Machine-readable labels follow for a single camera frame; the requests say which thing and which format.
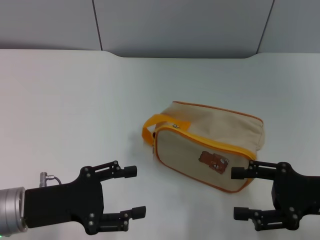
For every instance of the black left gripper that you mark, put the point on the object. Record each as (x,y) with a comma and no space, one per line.
(62,203)

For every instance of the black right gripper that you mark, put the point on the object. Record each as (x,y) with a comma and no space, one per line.
(297,195)

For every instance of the beige food bag orange trim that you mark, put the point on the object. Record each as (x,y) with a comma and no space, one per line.
(190,160)

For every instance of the metal zipper pull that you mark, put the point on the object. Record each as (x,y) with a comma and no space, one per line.
(176,126)

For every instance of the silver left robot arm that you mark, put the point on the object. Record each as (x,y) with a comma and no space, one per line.
(11,208)

